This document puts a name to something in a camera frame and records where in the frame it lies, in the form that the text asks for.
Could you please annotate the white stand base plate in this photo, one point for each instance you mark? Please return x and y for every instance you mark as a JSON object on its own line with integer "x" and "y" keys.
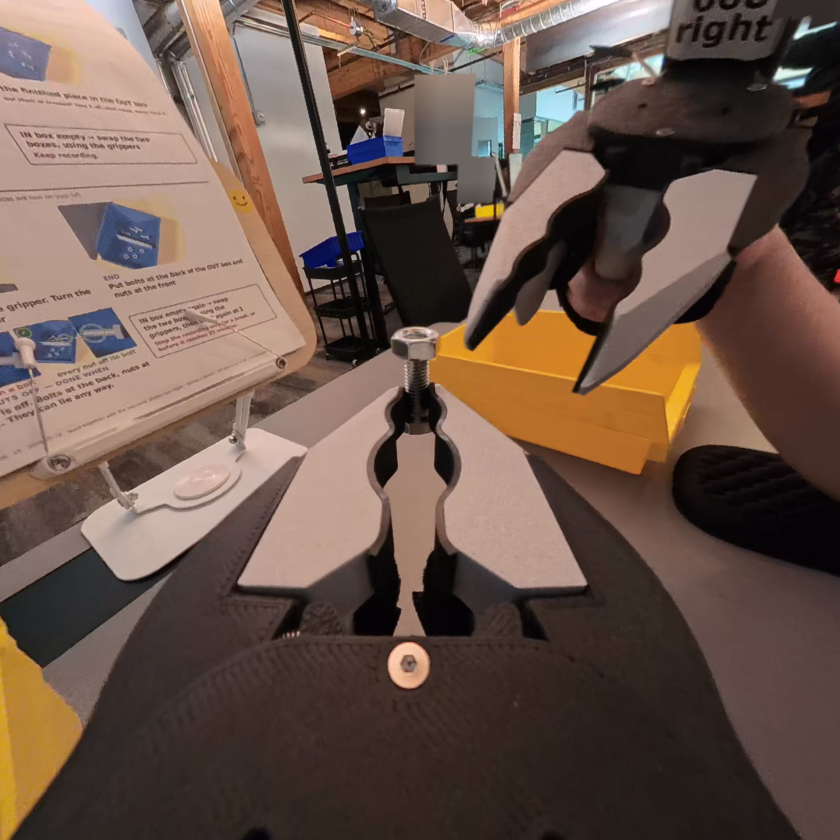
{"x": 144, "y": 544}

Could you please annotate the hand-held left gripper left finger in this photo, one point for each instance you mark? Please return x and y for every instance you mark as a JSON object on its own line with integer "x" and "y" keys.
{"x": 315, "y": 525}

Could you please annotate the blue storage bin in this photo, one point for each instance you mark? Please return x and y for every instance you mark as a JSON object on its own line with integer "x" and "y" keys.
{"x": 331, "y": 249}
{"x": 374, "y": 149}

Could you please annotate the yellow plastic bin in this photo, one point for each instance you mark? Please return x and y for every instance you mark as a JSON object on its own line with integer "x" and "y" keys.
{"x": 558, "y": 407}
{"x": 33, "y": 735}

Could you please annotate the wooden top desk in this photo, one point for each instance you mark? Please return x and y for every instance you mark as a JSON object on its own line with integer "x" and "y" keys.
{"x": 367, "y": 169}

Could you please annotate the dark table mat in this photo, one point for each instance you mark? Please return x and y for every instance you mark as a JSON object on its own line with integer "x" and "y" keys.
{"x": 65, "y": 604}

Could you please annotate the silver air duct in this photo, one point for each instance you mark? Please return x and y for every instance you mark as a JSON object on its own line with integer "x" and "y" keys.
{"x": 459, "y": 23}

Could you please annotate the wooden post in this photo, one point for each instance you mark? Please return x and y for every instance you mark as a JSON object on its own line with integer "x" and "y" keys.
{"x": 512, "y": 98}

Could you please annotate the person's right hand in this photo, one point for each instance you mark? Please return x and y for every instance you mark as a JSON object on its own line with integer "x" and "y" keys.
{"x": 604, "y": 298}

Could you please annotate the wooden instruction board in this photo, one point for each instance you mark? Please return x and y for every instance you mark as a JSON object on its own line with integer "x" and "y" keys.
{"x": 279, "y": 262}

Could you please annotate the person's right forearm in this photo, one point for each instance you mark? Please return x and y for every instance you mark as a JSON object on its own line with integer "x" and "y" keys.
{"x": 787, "y": 367}

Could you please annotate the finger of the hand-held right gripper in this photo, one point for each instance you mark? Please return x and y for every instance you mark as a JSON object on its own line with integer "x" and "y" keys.
{"x": 531, "y": 216}
{"x": 709, "y": 216}

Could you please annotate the black metal rack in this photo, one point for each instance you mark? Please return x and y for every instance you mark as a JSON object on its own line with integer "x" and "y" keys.
{"x": 348, "y": 348}

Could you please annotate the brown wooden beam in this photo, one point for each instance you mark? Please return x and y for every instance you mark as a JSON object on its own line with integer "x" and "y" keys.
{"x": 223, "y": 98}

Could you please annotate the steel hex bolt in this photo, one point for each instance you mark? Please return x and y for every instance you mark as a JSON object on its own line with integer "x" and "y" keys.
{"x": 415, "y": 400}

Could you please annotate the black wrist rest pad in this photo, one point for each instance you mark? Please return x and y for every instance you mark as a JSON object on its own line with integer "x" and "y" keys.
{"x": 754, "y": 499}

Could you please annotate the black high-back chair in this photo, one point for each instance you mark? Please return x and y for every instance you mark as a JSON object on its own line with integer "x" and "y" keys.
{"x": 413, "y": 262}

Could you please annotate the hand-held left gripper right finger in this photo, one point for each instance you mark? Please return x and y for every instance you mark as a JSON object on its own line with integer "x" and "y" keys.
{"x": 512, "y": 525}

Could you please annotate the smiley face sticker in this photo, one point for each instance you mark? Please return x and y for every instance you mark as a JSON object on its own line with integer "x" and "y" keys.
{"x": 241, "y": 201}

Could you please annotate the printed instruction sheet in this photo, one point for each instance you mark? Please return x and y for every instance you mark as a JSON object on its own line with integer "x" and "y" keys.
{"x": 98, "y": 262}

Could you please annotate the white round disc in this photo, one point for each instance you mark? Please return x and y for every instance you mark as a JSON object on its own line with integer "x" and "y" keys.
{"x": 202, "y": 481}

